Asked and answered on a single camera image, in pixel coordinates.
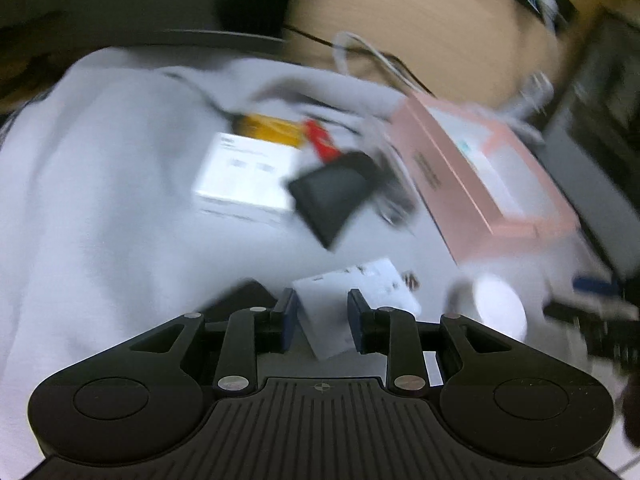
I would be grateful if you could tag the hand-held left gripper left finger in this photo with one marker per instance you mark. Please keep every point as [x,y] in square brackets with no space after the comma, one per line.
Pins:
[287,321]

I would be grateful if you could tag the grey blanket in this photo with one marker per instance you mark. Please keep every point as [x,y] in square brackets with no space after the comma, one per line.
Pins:
[100,210]

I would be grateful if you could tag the computer case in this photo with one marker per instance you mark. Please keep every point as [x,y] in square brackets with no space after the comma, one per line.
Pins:
[600,125]

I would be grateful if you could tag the small white printed box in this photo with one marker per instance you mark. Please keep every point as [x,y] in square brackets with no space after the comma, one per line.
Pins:
[345,305]

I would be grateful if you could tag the white round object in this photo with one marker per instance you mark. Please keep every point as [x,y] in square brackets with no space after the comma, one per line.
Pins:
[500,306]

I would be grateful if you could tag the red small object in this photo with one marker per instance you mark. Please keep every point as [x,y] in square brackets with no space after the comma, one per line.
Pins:
[321,141]

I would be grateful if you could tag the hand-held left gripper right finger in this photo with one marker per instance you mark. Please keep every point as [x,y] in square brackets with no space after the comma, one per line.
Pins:
[356,321]

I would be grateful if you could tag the black case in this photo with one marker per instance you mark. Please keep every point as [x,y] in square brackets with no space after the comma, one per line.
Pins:
[332,192]

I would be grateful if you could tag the yellow packet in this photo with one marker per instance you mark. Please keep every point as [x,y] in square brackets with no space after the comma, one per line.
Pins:
[270,128]

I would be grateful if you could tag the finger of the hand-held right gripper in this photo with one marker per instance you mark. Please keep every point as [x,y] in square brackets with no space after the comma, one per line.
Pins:
[575,311]
[595,284]

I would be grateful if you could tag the pink cardboard box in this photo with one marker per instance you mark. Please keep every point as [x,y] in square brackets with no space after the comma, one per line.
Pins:
[480,180]

